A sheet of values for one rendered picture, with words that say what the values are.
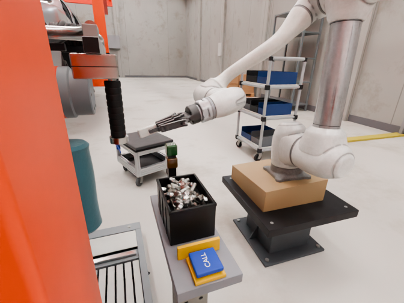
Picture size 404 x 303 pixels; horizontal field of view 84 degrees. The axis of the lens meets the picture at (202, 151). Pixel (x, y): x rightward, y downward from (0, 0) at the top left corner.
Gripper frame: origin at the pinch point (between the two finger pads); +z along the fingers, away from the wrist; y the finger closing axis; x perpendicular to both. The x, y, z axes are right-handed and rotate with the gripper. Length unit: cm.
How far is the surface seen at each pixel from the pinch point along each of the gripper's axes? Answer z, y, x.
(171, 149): -4.6, 6.9, 7.3
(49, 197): 16, 61, -18
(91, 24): 6.1, 23.9, -32.7
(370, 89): -380, -153, 116
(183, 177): -4.8, 12.8, 16.3
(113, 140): 11.1, 24.3, -8.7
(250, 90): -377, -486, 154
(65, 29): 11.5, 9.7, -34.3
